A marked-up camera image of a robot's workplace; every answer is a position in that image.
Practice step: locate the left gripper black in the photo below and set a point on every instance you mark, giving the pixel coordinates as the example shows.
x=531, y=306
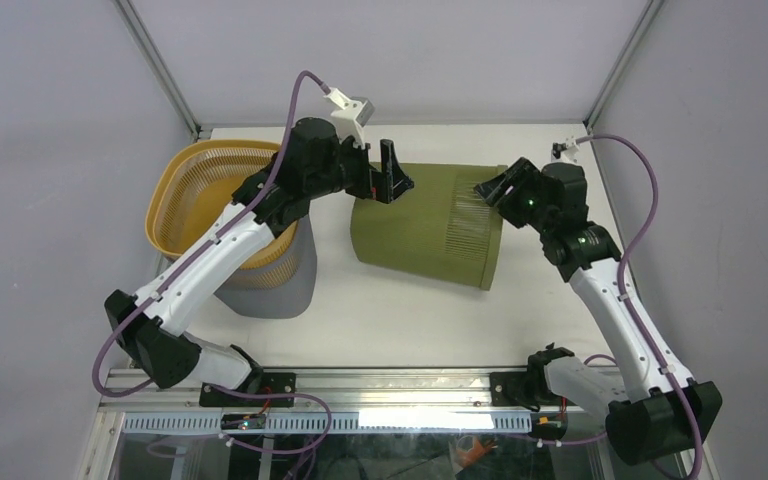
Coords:
x=382, y=186

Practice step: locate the yellow slatted plastic basket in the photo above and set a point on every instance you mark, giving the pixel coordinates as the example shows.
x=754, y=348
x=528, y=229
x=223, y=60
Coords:
x=196, y=186

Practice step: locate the aluminium frame post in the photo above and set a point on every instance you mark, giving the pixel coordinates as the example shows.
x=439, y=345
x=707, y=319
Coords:
x=643, y=24
x=155, y=61

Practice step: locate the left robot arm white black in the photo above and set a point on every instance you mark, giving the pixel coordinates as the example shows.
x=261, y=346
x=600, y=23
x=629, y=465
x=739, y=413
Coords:
x=151, y=324

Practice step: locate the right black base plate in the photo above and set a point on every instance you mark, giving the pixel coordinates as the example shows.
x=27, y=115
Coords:
x=526, y=388

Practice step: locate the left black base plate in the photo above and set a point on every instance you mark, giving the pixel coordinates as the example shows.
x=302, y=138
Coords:
x=267, y=384

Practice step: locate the orange object under table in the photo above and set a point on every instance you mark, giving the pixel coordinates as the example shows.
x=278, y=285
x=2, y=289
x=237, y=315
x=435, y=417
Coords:
x=468, y=450

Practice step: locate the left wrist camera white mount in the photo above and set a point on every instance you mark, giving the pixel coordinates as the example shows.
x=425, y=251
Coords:
x=349, y=116

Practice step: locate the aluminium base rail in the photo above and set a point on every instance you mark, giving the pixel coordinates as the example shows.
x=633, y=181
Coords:
x=343, y=389

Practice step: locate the green slatted plastic basket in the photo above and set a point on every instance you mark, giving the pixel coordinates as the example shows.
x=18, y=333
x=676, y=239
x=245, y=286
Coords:
x=440, y=229

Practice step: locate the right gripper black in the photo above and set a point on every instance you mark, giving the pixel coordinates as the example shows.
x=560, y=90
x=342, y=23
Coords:
x=519, y=176

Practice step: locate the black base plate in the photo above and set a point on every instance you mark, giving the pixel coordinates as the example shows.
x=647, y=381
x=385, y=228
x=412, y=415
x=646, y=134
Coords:
x=267, y=384
x=526, y=388

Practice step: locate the right aluminium frame post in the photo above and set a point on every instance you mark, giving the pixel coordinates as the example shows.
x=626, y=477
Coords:
x=643, y=24

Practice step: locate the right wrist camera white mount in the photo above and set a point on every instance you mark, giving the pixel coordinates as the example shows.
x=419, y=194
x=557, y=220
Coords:
x=565, y=151

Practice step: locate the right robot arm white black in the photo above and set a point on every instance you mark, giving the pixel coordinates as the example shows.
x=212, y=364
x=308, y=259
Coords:
x=656, y=408

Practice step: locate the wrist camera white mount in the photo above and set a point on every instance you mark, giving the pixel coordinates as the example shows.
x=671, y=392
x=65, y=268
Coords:
x=349, y=116
x=565, y=151

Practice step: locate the left aluminium frame post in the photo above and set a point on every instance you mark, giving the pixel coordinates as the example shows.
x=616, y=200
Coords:
x=155, y=61

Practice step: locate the grey slatted plastic basket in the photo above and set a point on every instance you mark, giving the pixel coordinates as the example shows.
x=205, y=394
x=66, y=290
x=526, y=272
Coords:
x=281, y=289

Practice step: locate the white slotted cable duct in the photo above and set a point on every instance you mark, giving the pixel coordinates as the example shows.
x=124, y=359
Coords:
x=364, y=421

